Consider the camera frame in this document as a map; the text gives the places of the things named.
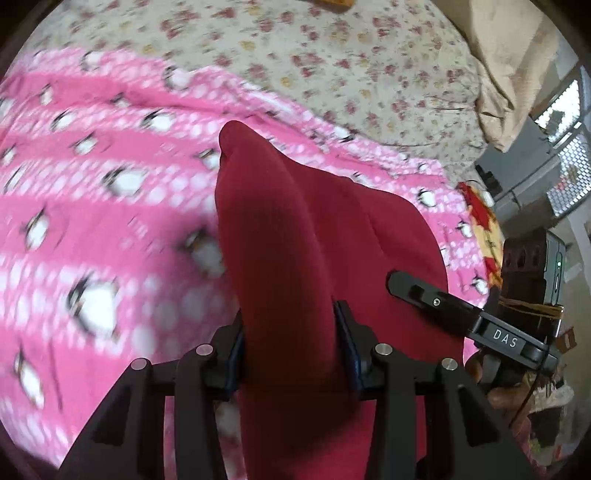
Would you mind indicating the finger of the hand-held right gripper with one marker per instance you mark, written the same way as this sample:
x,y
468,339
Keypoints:
x,y
429,300

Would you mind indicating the pink penguin print blanket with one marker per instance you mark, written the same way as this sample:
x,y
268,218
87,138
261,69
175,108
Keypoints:
x,y
92,184

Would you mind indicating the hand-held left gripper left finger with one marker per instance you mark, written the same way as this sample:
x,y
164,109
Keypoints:
x,y
237,346

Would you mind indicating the person's right hand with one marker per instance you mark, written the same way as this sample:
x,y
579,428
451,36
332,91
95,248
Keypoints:
x,y
508,397

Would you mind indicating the orange cloth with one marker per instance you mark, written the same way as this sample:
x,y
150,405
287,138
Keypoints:
x,y
334,2

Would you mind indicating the window grille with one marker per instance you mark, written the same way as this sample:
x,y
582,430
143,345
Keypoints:
x,y
570,152

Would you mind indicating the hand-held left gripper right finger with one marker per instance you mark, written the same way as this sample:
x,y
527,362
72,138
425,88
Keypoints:
x,y
344,339

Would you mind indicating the beige pillow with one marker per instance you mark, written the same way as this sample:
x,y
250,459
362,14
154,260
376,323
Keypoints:
x,y
503,69

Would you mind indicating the maroon garment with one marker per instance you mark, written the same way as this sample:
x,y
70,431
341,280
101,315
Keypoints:
x,y
277,230

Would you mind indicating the floral bedsheet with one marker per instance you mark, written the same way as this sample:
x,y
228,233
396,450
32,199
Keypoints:
x,y
323,69

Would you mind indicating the red and yellow printed cloth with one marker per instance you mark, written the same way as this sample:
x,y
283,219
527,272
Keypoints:
x,y
482,221

